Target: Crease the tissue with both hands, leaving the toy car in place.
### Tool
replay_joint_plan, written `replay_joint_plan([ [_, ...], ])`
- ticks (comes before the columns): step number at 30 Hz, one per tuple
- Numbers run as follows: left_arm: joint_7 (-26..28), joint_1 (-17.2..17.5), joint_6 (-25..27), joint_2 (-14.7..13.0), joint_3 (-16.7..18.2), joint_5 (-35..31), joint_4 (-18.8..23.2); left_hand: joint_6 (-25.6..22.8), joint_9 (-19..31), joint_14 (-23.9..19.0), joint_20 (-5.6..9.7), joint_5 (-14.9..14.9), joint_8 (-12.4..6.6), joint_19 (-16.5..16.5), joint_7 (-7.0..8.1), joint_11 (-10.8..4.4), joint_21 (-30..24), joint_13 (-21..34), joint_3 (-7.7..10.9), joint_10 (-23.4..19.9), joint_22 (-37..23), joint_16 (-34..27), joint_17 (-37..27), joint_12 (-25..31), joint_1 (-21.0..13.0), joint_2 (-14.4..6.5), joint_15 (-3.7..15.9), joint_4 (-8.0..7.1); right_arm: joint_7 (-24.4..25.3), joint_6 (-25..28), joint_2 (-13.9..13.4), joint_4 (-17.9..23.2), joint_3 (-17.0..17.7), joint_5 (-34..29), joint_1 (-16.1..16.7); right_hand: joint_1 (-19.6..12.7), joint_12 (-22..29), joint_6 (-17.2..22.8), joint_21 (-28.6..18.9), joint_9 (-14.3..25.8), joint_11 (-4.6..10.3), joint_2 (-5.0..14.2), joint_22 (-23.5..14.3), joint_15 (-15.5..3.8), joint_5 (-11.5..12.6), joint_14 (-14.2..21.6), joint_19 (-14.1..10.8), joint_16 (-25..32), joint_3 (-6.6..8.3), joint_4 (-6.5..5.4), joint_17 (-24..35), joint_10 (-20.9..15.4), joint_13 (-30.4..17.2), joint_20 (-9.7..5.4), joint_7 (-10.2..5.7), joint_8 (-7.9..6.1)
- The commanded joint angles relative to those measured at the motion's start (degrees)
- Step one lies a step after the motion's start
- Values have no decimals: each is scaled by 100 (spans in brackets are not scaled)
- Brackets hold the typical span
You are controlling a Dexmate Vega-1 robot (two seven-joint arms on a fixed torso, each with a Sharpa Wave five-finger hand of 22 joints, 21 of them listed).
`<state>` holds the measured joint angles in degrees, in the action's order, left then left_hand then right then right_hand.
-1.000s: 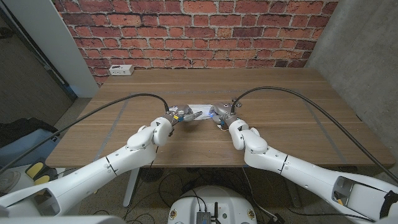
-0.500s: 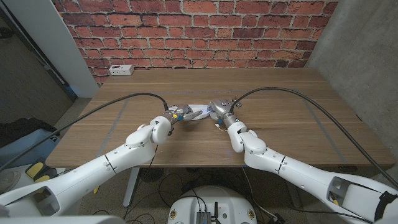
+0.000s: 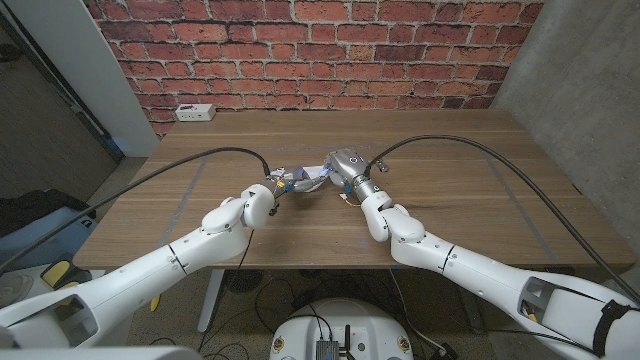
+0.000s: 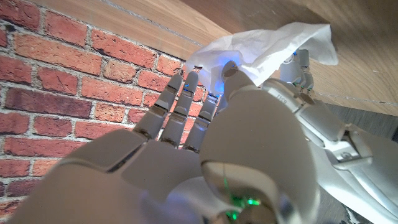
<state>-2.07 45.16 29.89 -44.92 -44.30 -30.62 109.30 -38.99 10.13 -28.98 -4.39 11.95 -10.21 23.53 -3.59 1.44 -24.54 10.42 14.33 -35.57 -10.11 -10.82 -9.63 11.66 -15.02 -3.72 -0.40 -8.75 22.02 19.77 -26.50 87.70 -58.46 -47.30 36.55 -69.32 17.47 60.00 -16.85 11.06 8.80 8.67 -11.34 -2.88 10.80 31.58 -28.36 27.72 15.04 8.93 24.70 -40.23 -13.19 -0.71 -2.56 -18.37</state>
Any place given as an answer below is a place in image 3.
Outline white robot torso edge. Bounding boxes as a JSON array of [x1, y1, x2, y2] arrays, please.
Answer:
[[0, 346, 204, 360]]

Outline small grey electronics box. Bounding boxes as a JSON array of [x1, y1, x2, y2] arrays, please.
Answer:
[[314, 338, 341, 360]]

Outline blue storage container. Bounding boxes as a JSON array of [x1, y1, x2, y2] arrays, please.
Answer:
[[0, 206, 97, 274]]

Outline white cloth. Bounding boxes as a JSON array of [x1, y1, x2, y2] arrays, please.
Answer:
[[299, 164, 332, 194]]

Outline white table leg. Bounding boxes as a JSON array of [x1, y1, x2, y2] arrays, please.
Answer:
[[197, 269, 226, 334]]

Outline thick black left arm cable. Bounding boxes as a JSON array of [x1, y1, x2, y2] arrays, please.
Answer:
[[0, 146, 272, 274]]

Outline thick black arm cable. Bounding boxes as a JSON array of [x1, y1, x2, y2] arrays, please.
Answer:
[[0, 146, 272, 274], [366, 133, 640, 304]]

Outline thin black left wrist cable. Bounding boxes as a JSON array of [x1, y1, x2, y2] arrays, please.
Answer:
[[198, 229, 254, 352]]

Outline black cloth bag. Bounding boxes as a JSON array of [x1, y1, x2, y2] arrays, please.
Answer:
[[0, 188, 97, 236]]

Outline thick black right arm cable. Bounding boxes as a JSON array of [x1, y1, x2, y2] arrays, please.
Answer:
[[366, 133, 640, 304]]

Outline yellow and black pads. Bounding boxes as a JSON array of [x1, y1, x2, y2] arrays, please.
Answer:
[[39, 258, 94, 292]]

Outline red brick print backdrop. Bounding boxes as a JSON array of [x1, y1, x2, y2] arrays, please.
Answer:
[[82, 0, 546, 139]]

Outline grey table leg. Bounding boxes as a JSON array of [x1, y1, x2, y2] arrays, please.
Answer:
[[452, 289, 486, 335]]

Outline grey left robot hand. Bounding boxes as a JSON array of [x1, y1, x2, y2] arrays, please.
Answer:
[[262, 164, 321, 199]]

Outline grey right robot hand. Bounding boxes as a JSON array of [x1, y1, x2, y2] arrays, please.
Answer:
[[322, 147, 382, 202]]

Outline white floor cable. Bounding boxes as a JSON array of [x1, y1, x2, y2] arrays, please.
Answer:
[[388, 269, 446, 354]]

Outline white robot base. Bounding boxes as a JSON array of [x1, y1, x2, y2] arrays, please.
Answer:
[[268, 297, 415, 360]]

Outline white power strip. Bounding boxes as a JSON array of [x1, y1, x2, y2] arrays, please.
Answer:
[[174, 103, 217, 123]]

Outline white partition panel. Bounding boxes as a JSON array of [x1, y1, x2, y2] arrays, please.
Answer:
[[4, 0, 160, 158]]

